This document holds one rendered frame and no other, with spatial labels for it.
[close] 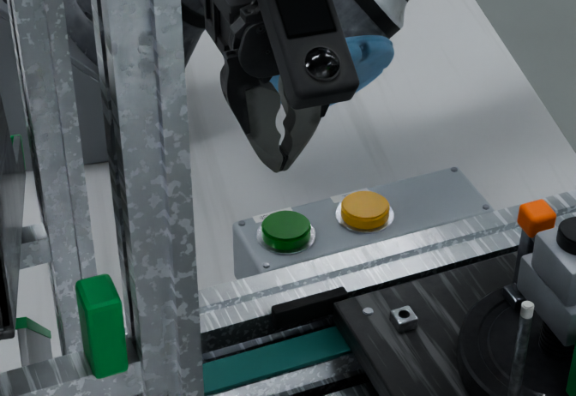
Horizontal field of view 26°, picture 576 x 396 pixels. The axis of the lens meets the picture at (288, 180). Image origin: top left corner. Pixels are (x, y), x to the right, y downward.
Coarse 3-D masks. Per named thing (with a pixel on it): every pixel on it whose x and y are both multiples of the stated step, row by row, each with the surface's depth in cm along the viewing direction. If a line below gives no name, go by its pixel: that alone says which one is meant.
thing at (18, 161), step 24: (0, 96) 54; (0, 120) 51; (0, 144) 49; (0, 168) 47; (24, 168) 69; (0, 192) 45; (24, 192) 65; (0, 216) 43; (0, 240) 42; (0, 264) 42; (0, 288) 42; (0, 312) 43; (0, 336) 43
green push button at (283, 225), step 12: (276, 216) 101; (288, 216) 101; (300, 216) 101; (264, 228) 100; (276, 228) 100; (288, 228) 100; (300, 228) 100; (264, 240) 100; (276, 240) 99; (288, 240) 99; (300, 240) 99
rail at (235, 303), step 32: (448, 224) 102; (480, 224) 102; (512, 224) 102; (352, 256) 99; (384, 256) 99; (416, 256) 99; (448, 256) 99; (480, 256) 99; (224, 288) 96; (256, 288) 96; (288, 288) 97; (320, 288) 96; (352, 288) 96; (224, 320) 93; (256, 320) 94; (288, 320) 93; (320, 320) 97; (224, 352) 94
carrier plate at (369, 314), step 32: (512, 256) 97; (384, 288) 95; (416, 288) 94; (448, 288) 94; (480, 288) 94; (352, 320) 92; (384, 320) 92; (448, 320) 92; (384, 352) 89; (416, 352) 89; (448, 352) 89; (384, 384) 87; (416, 384) 87; (448, 384) 87
